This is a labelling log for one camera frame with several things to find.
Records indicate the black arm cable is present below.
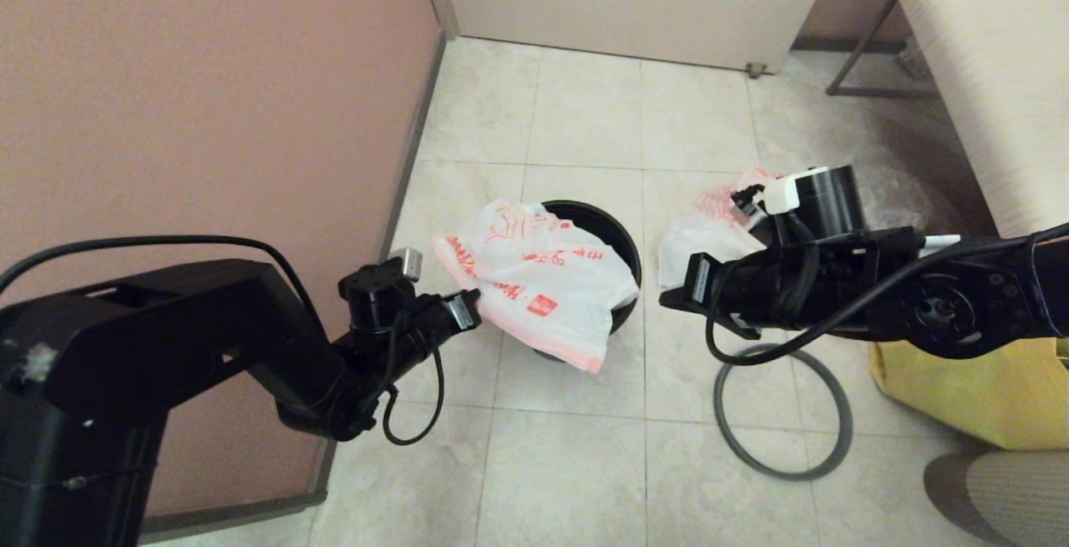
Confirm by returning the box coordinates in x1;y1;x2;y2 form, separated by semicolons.
382;347;446;447
705;225;1069;367
0;235;328;331

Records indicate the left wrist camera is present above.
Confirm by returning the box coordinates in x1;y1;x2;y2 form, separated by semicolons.
388;247;423;282

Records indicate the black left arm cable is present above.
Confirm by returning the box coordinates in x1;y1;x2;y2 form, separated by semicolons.
0;235;328;331
382;347;446;447

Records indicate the black round trash bin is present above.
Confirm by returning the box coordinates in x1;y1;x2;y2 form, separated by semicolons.
534;200;644;362

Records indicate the clear bag with black contents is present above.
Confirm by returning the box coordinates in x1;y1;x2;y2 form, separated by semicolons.
856;165;974;239

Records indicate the grey bin rim ring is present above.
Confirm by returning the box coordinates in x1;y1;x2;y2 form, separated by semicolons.
713;343;854;482

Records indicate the dark metal table frame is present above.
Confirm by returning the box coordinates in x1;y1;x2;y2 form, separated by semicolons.
824;0;938;99

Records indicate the cream striped table top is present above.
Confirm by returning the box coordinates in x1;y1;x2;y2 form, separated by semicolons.
885;0;1069;239

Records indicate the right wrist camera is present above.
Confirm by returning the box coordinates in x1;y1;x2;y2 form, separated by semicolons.
731;185;768;218

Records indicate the white red-printed bin liner bag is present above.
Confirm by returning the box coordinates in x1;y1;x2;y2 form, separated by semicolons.
432;199;641;375

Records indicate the grey ribbed round object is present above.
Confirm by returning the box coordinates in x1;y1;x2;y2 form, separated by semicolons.
923;449;1069;547

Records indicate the white red bag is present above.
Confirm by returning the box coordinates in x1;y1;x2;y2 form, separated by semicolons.
657;167;790;289

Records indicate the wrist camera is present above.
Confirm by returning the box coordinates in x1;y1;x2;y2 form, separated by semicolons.
731;185;768;218
388;247;423;282

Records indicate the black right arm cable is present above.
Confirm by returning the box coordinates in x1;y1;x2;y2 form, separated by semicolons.
705;225;1069;367

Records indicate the yellow shopping bag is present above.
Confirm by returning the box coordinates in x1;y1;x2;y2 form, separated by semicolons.
869;338;1069;451

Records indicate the small clear container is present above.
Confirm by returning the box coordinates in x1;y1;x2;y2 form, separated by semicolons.
895;33;930;79

